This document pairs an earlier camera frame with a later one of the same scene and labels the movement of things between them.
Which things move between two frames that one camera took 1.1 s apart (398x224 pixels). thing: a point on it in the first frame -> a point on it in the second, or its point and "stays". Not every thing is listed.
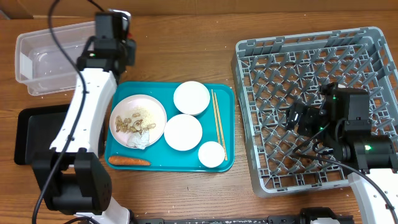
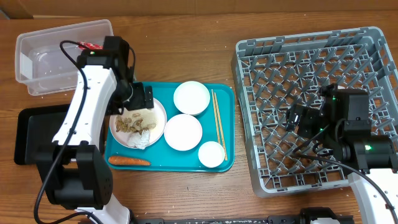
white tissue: x=138 y=140 stays
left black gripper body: x=130 y=51 -> x=137 y=101
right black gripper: x=309 y=117 stays
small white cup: x=211 y=154 stays
